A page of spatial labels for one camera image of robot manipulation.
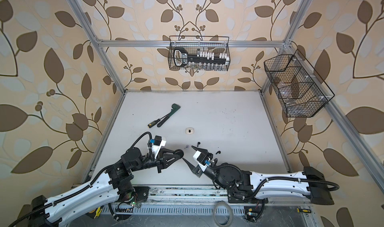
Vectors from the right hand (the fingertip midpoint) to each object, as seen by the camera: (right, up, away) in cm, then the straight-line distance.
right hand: (189, 153), depth 63 cm
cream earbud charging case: (-2, +4, +33) cm, 33 cm away
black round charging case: (-5, 0, +2) cm, 5 cm away
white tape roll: (+19, -29, +3) cm, 34 cm away
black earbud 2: (+16, -7, +25) cm, 31 cm away
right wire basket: (+55, +28, +10) cm, 62 cm away
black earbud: (+4, -3, +30) cm, 30 cm away
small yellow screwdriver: (+54, -29, +6) cm, 61 cm away
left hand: (-5, -2, +1) cm, 5 cm away
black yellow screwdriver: (-26, +8, +36) cm, 46 cm away
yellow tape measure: (-43, -28, +5) cm, 51 cm away
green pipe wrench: (-13, +20, +47) cm, 53 cm away
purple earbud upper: (-3, -4, +28) cm, 28 cm away
